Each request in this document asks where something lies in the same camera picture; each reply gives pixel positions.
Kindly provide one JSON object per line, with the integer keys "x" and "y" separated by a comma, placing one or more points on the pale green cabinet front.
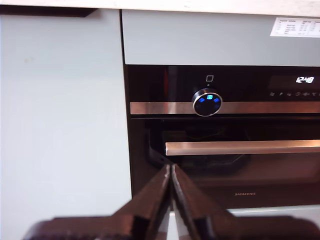
{"x": 55, "y": 112}

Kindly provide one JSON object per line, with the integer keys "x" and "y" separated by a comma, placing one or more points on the pale green drawer front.
{"x": 275, "y": 211}

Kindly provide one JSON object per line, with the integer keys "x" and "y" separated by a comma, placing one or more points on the oven knob with blue icons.
{"x": 207, "y": 102}

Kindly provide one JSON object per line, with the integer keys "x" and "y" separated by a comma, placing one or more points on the white printed label sticker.
{"x": 295, "y": 27}

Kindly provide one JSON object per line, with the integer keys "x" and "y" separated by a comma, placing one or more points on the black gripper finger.
{"x": 192, "y": 200}
{"x": 150, "y": 200}

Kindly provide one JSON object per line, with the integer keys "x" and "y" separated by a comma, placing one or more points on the black built-in oven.
{"x": 250, "y": 175}

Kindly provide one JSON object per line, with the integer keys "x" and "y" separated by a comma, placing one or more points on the grey-green filler panel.
{"x": 195, "y": 37}

